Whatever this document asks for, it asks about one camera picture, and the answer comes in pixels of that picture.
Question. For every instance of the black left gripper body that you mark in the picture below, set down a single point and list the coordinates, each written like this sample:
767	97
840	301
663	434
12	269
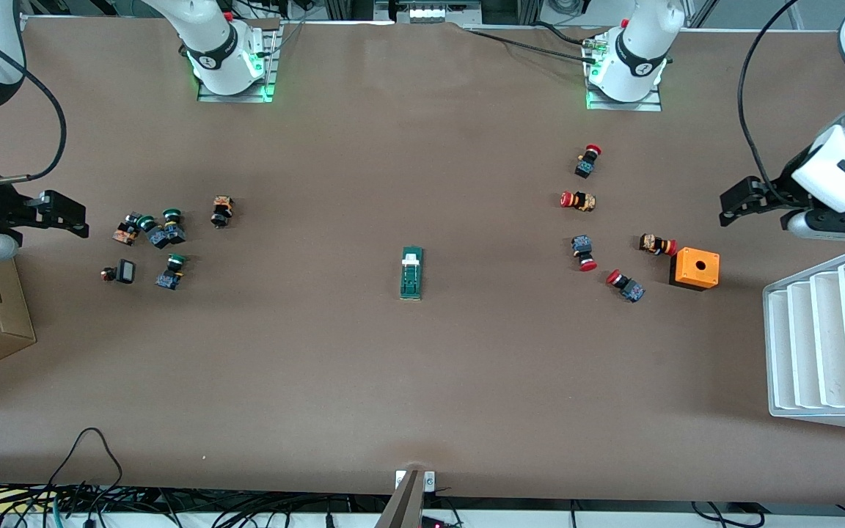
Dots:
780	192

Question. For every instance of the black square switch red tip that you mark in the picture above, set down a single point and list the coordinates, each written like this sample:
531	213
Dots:
125	272

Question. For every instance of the green button with blue block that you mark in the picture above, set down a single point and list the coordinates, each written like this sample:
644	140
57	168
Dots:
173	226
171	273
152	231

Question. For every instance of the orange button box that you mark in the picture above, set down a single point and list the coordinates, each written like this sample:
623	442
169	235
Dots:
695	268

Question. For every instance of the red button with blue block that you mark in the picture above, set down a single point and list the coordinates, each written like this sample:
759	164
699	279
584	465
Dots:
584	251
626	286
588	161

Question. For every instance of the green load switch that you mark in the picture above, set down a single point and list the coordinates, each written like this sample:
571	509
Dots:
411	275

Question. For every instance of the white light fixture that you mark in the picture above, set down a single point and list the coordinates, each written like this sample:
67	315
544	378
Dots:
430	12

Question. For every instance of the red button with orange block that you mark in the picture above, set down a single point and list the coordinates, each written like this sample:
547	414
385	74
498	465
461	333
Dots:
578	200
657	244

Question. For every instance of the green button left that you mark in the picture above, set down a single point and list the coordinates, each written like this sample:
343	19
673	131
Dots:
126	231

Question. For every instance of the white slotted rack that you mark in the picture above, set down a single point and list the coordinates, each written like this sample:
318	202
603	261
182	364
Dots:
826	345

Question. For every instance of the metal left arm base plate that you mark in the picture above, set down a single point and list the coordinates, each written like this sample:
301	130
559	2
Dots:
653	103

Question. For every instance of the black button with orange block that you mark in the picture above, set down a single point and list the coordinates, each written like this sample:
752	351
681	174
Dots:
221	211

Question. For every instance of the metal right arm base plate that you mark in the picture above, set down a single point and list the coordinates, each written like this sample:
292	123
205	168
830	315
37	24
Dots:
270	66

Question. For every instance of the wooden camera mount bracket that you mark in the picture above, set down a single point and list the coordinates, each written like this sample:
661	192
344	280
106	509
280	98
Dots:
404	502

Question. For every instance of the yellow label tag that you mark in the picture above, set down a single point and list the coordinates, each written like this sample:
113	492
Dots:
15	500

